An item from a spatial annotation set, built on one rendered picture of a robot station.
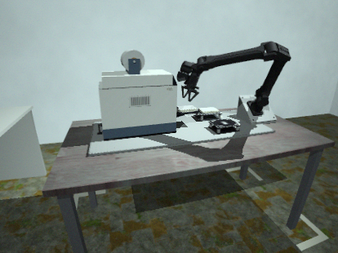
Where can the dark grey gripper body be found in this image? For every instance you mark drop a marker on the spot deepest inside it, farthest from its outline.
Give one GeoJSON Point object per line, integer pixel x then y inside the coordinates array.
{"type": "Point", "coordinates": [192, 87]}

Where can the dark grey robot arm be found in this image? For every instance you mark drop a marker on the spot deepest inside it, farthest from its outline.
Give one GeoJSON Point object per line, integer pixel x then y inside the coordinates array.
{"type": "Point", "coordinates": [274, 51]}

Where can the white foil roll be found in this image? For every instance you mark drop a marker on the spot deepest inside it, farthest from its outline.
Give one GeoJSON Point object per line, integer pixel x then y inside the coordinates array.
{"type": "Point", "coordinates": [132, 54]}

